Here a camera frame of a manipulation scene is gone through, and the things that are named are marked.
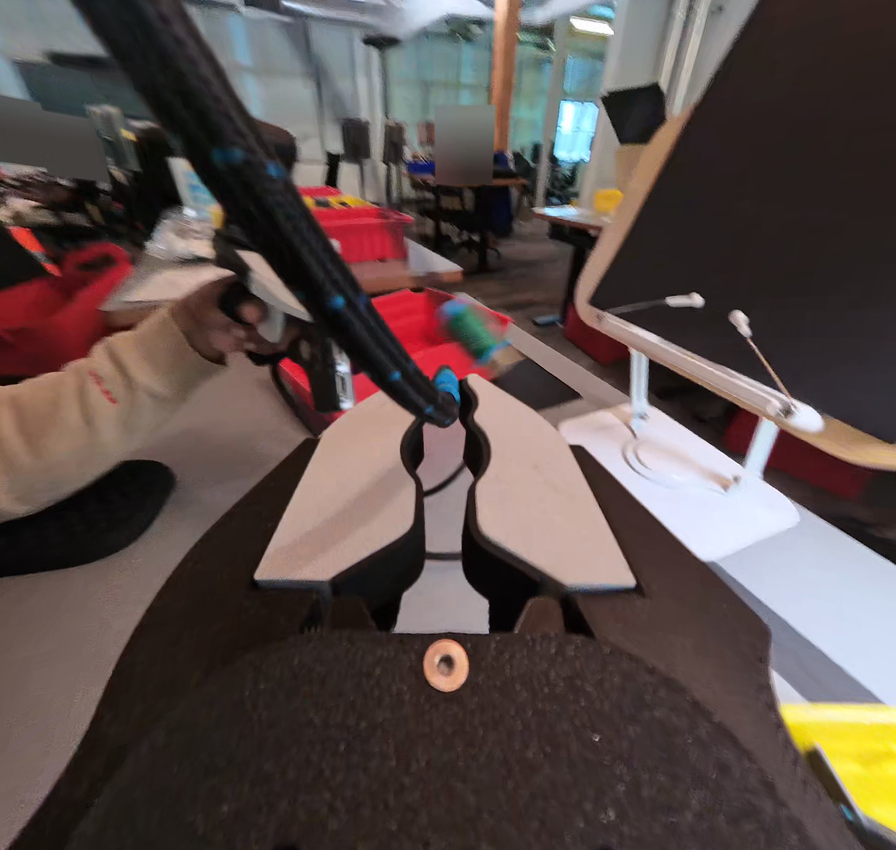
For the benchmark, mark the wooden pillar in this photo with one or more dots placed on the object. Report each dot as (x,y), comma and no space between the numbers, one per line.
(507,59)

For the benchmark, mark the person's left hand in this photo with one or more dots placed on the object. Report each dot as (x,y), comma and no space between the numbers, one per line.
(210,325)

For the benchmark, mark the white desk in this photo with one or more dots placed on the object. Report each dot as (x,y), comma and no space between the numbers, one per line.
(570,217)

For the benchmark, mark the clear plastic bag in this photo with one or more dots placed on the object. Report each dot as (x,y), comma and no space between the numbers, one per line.
(182,231)

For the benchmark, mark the black mesh armrest pad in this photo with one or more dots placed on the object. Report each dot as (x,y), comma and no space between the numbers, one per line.
(84,514)

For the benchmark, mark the marker sign on stand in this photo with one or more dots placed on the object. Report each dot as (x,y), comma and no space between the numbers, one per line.
(355,137)
(394,142)

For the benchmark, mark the red plastic bin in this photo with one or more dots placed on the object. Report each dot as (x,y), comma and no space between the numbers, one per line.
(413,325)
(595,343)
(805,458)

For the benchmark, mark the black monitor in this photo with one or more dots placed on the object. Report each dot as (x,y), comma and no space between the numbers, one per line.
(633,112)

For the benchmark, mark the yellow plastic bin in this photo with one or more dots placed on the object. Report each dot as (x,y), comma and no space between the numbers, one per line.
(854,745)

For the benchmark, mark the black floor lamp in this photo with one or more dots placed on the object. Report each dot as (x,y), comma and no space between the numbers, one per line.
(381,39)

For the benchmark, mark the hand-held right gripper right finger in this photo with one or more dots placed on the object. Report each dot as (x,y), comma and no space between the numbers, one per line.
(553,507)

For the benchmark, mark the wooden top desk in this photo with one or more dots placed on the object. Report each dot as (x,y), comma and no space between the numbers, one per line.
(469,189)

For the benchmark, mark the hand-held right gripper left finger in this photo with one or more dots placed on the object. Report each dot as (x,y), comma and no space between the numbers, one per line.
(343,500)

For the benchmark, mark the air vent grille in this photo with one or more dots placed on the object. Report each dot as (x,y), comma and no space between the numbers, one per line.
(260,0)

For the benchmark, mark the person's left forearm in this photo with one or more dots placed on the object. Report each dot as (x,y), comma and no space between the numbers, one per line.
(91,409)

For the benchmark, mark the yellow tray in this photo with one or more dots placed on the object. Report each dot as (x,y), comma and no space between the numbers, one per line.
(336,200)

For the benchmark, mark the black wood-rimmed board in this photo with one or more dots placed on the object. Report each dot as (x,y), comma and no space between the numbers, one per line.
(770,164)

